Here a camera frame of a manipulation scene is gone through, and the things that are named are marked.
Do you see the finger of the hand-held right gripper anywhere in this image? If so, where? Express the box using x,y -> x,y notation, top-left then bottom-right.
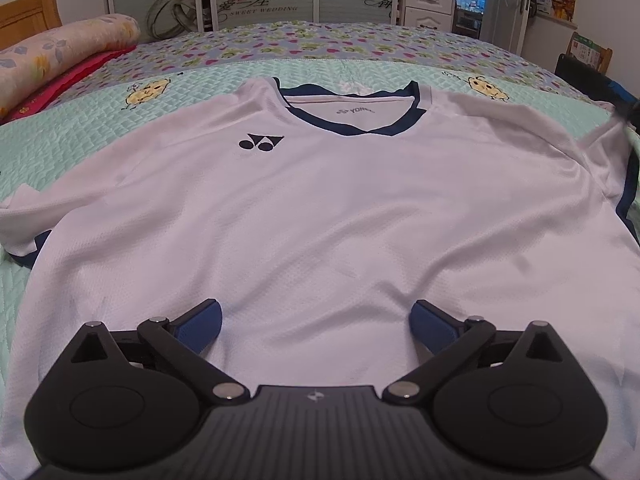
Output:
609,96 -> 640,135

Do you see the wooden headboard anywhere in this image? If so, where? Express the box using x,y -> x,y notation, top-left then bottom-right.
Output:
0,0 -> 63,54

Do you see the white drawer cabinet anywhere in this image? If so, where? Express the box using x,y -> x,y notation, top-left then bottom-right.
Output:
402,0 -> 456,32

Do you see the green bee-print quilted bedspread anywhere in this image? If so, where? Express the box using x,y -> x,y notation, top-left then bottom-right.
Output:
0,20 -> 640,386

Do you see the floral bolster pillow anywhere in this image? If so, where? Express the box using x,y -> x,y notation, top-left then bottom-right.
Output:
0,14 -> 142,119

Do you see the wooden chair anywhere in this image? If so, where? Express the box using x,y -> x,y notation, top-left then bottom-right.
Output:
570,31 -> 614,75

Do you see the white t-shirt with navy trim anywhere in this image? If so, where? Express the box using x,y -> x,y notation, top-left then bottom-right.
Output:
0,77 -> 640,480

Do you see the red pillow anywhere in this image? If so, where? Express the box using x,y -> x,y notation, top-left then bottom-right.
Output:
0,45 -> 139,126

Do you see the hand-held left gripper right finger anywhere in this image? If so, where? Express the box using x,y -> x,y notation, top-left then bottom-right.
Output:
382,300 -> 562,404

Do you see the white door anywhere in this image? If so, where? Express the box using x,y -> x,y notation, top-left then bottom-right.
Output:
492,0 -> 534,57

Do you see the black suitcase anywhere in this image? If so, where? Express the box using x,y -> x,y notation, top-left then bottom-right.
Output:
555,53 -> 628,106

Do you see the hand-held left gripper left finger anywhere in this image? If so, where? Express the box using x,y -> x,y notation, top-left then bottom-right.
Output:
69,298 -> 251,405

